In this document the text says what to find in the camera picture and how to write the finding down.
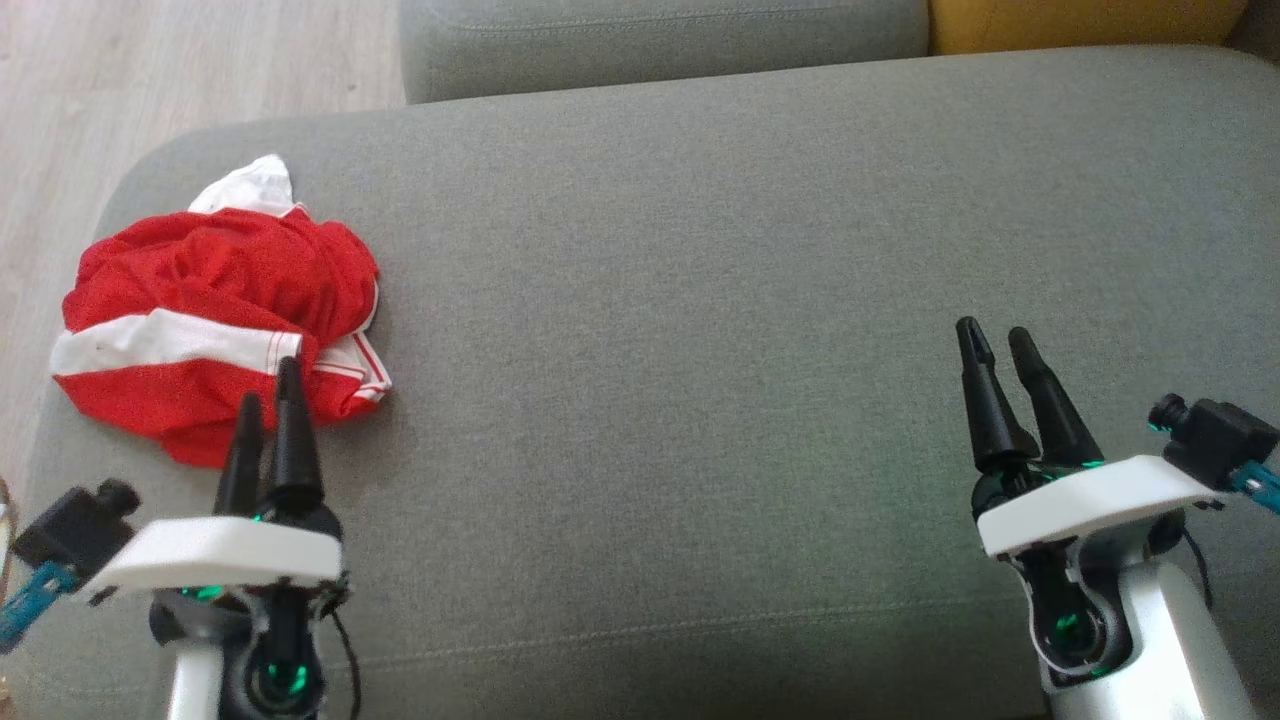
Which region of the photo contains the teal left camera connector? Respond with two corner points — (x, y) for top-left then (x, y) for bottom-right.
(0, 560), (76, 656)

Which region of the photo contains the red white jersey shirt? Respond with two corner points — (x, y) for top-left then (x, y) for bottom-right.
(62, 154), (393, 421)

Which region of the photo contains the teal right camera connector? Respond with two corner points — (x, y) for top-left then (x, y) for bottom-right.
(1232, 462), (1280, 516)

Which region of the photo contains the grey fabric sofa seat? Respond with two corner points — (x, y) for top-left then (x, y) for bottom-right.
(0, 45), (1280, 720)

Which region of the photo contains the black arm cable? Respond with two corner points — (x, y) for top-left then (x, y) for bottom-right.
(1180, 520), (1216, 611)
(325, 600), (363, 720)

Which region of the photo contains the teal camera connector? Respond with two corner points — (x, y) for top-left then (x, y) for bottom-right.
(1232, 462), (1280, 516)
(0, 560), (76, 656)

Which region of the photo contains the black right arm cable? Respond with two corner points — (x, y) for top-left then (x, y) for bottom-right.
(1180, 520), (1216, 611)

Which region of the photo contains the grey sofa back cushion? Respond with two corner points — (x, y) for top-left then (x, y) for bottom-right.
(400, 0), (931, 104)

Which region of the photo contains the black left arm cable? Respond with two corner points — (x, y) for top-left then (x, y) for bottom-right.
(325, 600), (363, 720)

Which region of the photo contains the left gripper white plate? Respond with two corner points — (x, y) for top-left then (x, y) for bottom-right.
(85, 356), (349, 661)

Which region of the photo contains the yellow cushion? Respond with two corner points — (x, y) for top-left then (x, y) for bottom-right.
(928, 0), (1251, 56)

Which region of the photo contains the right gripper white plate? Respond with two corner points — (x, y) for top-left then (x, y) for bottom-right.
(955, 316), (1226, 686)

